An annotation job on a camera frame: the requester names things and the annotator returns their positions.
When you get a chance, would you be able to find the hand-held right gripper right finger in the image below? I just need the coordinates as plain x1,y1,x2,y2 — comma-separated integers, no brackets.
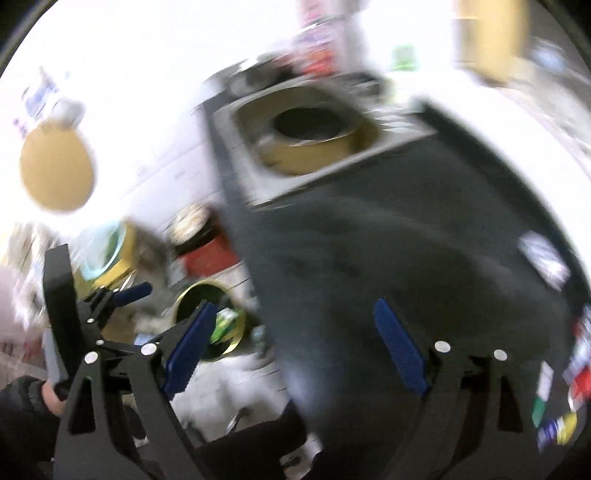
373,298,532,480

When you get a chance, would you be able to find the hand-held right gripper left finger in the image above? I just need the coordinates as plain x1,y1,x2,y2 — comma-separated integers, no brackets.
53,300,218,480

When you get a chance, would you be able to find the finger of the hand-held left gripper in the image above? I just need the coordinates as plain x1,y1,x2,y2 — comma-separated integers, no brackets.
85,282,153,320

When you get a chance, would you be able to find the yellow rimmed trash bin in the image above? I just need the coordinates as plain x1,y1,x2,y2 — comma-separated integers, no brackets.
173,281,249,361

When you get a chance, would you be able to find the silver pill blister pack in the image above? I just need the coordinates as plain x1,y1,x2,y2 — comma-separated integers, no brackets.
519,233,572,290

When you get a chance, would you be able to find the person's left forearm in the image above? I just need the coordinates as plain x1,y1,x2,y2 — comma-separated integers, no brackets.
0,376,62,480

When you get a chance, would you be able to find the person's left hand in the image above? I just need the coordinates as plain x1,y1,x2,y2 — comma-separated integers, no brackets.
41,381,70,416

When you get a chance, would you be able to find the yellow bucket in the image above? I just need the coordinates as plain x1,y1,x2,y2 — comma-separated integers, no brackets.
74,222,140,292

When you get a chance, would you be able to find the red container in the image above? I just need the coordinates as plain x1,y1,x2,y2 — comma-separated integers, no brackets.
178,233,242,278

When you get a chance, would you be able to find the round wooden board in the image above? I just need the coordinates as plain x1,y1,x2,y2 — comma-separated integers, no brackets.
18,127,96,214

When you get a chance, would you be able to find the steel sink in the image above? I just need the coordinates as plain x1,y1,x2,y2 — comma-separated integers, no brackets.
210,78,439,207

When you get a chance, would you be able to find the red label packet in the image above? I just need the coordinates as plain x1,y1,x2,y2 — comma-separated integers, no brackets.
295,0,343,75

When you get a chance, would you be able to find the blue baby bottle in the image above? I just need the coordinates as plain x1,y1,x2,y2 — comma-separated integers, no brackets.
531,39,567,75

